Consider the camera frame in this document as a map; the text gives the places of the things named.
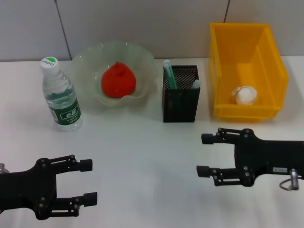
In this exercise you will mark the translucent wavy glass fruit plate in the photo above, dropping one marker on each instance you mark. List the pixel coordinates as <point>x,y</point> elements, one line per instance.
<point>90,71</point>

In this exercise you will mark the clear green-label water bottle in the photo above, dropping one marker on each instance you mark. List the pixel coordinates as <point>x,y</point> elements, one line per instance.
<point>63,107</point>

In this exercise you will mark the black mesh pen holder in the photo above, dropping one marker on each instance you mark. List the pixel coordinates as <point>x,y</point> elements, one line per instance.
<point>180,107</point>

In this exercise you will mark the mint green pen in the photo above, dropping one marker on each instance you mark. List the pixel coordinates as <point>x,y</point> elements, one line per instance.
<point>171,76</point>

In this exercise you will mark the grey marker pen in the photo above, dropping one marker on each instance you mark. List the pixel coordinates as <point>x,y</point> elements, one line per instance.
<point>196,84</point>

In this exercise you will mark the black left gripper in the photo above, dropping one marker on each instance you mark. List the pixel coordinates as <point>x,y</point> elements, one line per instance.
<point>26,187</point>

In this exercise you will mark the orange fruit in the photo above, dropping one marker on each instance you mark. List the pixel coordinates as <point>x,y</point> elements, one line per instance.
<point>117,82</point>

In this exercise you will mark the white paper ball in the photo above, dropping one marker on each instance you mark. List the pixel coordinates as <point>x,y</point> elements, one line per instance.
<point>245,95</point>

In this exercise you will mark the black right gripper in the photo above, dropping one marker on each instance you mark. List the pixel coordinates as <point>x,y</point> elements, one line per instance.
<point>261,156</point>

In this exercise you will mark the yellow plastic storage bin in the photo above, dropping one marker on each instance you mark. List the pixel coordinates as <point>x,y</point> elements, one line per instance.
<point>247,52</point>

